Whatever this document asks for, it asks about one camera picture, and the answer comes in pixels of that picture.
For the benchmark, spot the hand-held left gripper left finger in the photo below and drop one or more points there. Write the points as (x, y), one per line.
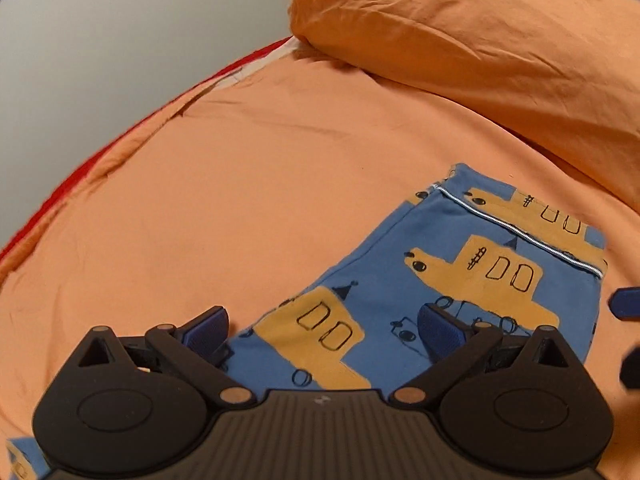
(207, 332)

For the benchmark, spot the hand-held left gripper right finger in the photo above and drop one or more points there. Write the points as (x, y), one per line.
(440, 332)

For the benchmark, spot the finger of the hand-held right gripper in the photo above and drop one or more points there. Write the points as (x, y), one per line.
(627, 304)
(632, 367)

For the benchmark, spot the blue pants with yellow print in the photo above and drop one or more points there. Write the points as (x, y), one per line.
(450, 240)

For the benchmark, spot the orange bed blanket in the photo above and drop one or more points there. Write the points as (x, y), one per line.
(225, 185)

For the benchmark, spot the orange pillow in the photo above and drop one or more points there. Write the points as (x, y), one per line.
(475, 50)

